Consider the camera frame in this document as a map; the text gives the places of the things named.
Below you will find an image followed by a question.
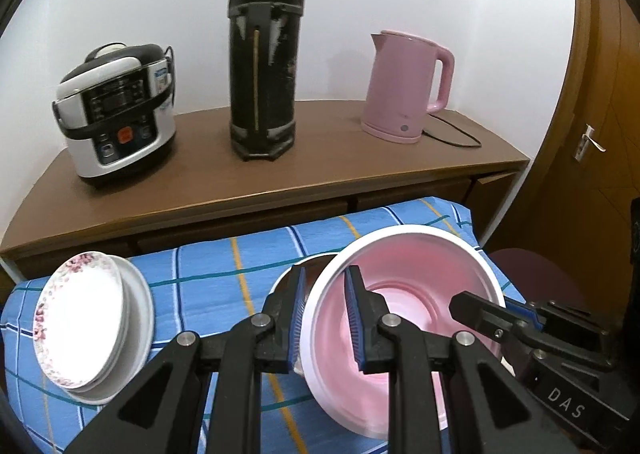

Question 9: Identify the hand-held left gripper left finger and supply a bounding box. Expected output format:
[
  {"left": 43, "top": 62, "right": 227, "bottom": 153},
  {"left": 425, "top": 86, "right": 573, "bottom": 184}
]
[{"left": 65, "top": 265, "right": 307, "bottom": 454}]

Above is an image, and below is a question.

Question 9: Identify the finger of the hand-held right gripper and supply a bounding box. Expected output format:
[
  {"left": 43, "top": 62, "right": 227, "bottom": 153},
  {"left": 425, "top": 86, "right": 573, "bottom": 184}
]
[
  {"left": 530, "top": 300, "right": 619, "bottom": 371},
  {"left": 448, "top": 290, "right": 545, "bottom": 354}
]

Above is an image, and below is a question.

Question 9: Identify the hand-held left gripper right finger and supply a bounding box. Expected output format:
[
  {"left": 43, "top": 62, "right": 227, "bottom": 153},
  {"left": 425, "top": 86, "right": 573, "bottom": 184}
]
[{"left": 344, "top": 265, "right": 568, "bottom": 454}]

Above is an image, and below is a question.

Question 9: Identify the stainless steel bowl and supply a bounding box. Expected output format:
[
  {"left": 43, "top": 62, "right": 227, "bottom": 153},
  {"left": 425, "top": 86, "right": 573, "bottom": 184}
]
[{"left": 269, "top": 253, "right": 343, "bottom": 377}]

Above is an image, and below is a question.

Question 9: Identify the red bowl with pink inside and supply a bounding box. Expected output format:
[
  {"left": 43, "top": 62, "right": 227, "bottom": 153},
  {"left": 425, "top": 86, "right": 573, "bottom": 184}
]
[{"left": 304, "top": 224, "right": 508, "bottom": 440}]

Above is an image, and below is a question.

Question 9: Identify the plain white plate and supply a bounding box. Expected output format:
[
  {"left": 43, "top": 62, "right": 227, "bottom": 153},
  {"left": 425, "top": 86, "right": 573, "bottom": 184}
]
[{"left": 102, "top": 255, "right": 133, "bottom": 382}]

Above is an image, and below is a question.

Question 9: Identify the floral rimmed white plate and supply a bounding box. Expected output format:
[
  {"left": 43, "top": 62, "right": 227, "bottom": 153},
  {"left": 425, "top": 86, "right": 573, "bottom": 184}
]
[{"left": 33, "top": 251, "right": 124, "bottom": 389}]

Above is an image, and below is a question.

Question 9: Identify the blue plaid tablecloth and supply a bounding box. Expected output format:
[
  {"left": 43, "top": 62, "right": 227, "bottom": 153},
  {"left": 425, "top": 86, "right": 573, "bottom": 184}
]
[{"left": 0, "top": 196, "right": 511, "bottom": 454}]

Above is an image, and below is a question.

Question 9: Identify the grey plate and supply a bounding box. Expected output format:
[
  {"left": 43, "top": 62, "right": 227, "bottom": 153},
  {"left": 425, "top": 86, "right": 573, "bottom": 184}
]
[{"left": 64, "top": 254, "right": 154, "bottom": 406}]

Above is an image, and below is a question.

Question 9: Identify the wooden sideboard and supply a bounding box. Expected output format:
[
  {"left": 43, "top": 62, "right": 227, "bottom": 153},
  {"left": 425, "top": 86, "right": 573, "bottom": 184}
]
[{"left": 0, "top": 99, "right": 531, "bottom": 280}]

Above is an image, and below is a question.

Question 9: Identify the pink electric kettle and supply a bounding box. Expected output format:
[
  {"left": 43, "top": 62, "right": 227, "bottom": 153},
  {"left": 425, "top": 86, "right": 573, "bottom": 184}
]
[{"left": 361, "top": 30, "right": 456, "bottom": 145}]

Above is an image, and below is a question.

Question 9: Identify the tall black thermos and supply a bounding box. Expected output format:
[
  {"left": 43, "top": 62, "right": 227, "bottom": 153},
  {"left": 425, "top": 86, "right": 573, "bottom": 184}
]
[{"left": 228, "top": 0, "right": 306, "bottom": 162}]

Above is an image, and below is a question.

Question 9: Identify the wooden door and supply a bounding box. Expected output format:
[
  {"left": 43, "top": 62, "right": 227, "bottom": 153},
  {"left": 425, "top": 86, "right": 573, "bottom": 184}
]
[{"left": 480, "top": 0, "right": 640, "bottom": 285}]

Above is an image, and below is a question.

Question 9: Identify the black and silver rice cooker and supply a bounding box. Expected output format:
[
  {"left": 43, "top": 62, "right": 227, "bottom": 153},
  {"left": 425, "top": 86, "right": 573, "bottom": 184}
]
[{"left": 52, "top": 42, "right": 178, "bottom": 190}]

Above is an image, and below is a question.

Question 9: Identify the black kettle cable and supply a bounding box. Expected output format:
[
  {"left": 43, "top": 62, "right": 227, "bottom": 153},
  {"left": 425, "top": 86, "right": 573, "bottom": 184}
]
[{"left": 422, "top": 111, "right": 483, "bottom": 150}]

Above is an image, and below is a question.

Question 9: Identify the metal door handle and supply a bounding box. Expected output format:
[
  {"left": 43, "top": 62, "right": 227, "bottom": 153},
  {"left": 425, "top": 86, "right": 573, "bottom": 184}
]
[{"left": 574, "top": 124, "right": 607, "bottom": 163}]

